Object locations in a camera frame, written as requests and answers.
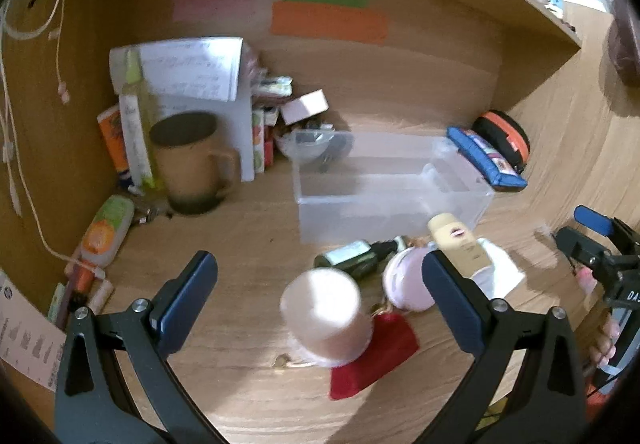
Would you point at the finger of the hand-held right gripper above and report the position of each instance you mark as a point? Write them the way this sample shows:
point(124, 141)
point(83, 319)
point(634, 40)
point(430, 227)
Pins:
point(580, 244)
point(592, 219)

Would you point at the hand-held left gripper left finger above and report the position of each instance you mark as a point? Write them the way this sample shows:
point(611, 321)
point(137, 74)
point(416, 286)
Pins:
point(187, 299)

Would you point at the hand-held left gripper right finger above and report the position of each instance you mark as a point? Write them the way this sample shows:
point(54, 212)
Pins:
point(450, 299)

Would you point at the pink round case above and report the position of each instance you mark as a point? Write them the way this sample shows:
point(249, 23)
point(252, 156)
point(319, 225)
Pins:
point(405, 281)

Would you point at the dark green glass bottle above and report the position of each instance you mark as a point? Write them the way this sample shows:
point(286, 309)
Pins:
point(350, 256)

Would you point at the clear plastic container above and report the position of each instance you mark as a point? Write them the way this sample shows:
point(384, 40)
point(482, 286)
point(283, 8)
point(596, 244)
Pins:
point(390, 204)

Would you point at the white cylindrical jar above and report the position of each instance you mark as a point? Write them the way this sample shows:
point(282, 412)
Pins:
point(325, 314)

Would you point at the person's right hand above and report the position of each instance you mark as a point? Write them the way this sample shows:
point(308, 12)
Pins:
point(604, 344)

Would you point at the beige cosmetic tube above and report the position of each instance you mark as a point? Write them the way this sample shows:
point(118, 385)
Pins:
point(457, 239)

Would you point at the small white stick tube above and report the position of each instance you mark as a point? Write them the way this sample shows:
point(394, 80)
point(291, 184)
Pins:
point(101, 296)

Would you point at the wooden desk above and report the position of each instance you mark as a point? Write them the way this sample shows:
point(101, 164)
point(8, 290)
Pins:
point(250, 234)

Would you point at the metal keys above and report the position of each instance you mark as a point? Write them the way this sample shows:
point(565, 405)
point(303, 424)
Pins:
point(150, 214)

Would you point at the orange green tube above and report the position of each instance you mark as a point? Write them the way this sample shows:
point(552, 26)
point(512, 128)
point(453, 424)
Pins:
point(107, 231)

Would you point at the orange marker pen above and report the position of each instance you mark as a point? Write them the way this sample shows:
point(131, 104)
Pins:
point(82, 281)

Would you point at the black orange round case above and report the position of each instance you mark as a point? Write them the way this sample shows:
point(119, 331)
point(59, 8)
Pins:
point(510, 134)

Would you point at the blue pencil case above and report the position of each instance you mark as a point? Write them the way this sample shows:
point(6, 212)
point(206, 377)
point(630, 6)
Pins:
point(487, 159)

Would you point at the brown ceramic mug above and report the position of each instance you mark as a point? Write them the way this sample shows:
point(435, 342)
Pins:
point(187, 164)

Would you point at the paper receipt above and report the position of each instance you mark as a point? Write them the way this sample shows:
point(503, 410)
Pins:
point(27, 339)

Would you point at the dark brown blurred object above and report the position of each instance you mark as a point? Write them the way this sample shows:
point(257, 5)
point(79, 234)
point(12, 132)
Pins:
point(625, 44)

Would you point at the orange carton box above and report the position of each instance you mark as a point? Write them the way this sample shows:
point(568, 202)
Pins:
point(112, 134)

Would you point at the clear plastic bowl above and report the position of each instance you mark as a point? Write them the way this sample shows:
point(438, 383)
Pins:
point(305, 147)

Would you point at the stack of booklets and packets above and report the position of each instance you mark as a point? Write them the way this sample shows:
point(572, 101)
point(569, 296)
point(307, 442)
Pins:
point(265, 89)

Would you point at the small white box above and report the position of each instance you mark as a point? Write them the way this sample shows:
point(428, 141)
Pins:
point(305, 105)

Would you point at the orange sticky note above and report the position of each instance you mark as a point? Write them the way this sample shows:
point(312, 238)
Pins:
point(327, 22)

